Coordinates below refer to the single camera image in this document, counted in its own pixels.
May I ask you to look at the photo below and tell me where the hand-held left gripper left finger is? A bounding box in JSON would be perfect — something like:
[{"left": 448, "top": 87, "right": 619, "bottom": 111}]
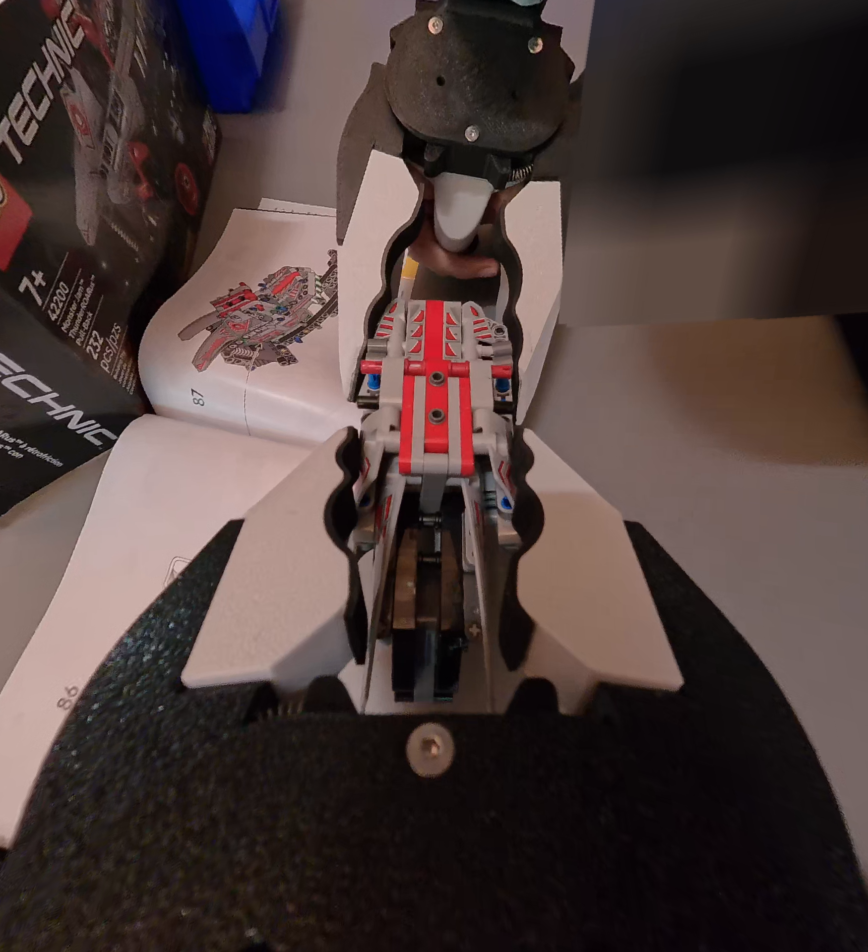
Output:
[{"left": 180, "top": 426, "right": 368, "bottom": 715}]

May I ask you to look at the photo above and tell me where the blue box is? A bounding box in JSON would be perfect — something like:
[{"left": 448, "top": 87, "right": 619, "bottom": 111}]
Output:
[{"left": 176, "top": 0, "right": 288, "bottom": 115}]

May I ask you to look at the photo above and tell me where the person's right hand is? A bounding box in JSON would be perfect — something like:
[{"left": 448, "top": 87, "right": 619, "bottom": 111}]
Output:
[{"left": 410, "top": 222, "right": 499, "bottom": 281}]

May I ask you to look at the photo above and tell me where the red grey toy brick vehicle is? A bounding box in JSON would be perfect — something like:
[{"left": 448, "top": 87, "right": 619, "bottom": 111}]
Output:
[{"left": 351, "top": 296, "right": 526, "bottom": 705}]

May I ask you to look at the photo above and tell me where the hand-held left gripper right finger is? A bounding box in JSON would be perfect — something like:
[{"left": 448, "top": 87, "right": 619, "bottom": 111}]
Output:
[{"left": 498, "top": 427, "right": 684, "bottom": 716}]

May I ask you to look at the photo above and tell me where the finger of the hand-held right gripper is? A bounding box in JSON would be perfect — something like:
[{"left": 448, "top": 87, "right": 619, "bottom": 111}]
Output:
[
  {"left": 495, "top": 180, "right": 563, "bottom": 426},
  {"left": 336, "top": 61, "right": 428, "bottom": 403}
]

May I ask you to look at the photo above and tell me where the open instruction booklet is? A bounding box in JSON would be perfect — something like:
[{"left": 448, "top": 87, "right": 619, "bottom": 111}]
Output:
[{"left": 0, "top": 195, "right": 364, "bottom": 849}]

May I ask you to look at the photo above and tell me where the black toy set box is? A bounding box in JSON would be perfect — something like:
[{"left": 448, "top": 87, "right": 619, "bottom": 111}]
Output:
[{"left": 0, "top": 0, "right": 224, "bottom": 531}]

